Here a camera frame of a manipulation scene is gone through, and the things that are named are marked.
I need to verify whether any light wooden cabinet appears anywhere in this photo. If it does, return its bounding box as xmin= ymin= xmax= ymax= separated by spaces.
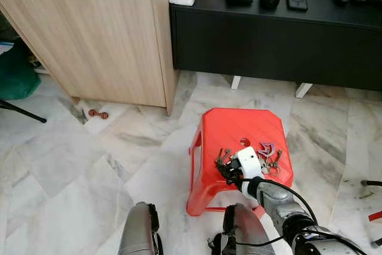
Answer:
xmin=0 ymin=0 xmax=180 ymax=116

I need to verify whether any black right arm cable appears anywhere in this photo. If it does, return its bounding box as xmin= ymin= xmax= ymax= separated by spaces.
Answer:
xmin=238 ymin=176 xmax=321 ymax=251

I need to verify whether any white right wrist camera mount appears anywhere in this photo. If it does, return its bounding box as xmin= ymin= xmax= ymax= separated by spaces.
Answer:
xmin=236 ymin=146 xmax=264 ymax=177

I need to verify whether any black tripod leg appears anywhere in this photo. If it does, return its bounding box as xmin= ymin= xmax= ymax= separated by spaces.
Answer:
xmin=0 ymin=99 xmax=48 ymax=124

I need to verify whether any silver right robot leg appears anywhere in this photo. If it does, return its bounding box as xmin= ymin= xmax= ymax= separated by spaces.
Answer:
xmin=208 ymin=202 xmax=276 ymax=255

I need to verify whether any small red dumbbell toy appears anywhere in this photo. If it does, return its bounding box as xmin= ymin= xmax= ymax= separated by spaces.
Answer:
xmin=88 ymin=109 xmax=110 ymax=120

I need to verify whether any black sideboard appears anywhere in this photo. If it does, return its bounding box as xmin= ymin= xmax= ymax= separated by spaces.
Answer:
xmin=170 ymin=0 xmax=382 ymax=99

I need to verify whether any red plastic stool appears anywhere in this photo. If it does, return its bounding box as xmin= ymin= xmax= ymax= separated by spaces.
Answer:
xmin=186 ymin=107 xmax=295 ymax=217

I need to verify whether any green bag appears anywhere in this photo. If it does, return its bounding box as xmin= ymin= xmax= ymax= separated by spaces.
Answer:
xmin=0 ymin=39 xmax=42 ymax=101

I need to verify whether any key bunch with purple tag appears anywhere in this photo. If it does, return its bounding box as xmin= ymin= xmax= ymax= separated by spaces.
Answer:
xmin=256 ymin=141 xmax=285 ymax=176

